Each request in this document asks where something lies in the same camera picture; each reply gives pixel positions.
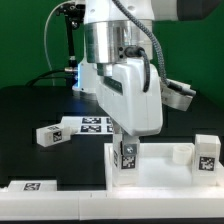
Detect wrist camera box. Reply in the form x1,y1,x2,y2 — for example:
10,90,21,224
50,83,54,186
160,80,196,111

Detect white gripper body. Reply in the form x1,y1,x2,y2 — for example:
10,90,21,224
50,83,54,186
96,61,163,136

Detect white square tabletop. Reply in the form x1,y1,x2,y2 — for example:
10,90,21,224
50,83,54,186
104,143,224,191

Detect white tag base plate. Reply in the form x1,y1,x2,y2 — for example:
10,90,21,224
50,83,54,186
61,116,113,135

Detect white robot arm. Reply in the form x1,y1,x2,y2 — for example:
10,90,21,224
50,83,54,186
84,0,221,157

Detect white camera cable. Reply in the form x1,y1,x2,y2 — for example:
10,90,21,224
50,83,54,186
43,0,76,87

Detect black camera stand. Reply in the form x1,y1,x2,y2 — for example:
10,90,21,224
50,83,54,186
56,2,85,78

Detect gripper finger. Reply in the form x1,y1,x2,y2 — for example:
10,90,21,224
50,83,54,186
121,132,140,156

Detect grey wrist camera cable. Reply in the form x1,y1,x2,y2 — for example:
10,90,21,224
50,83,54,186
111,0,171,94

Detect black cables on table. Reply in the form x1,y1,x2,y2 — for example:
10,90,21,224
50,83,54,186
25,69,79,88

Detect white obstacle fence front bar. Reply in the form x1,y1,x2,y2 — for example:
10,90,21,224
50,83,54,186
0,188,224,221

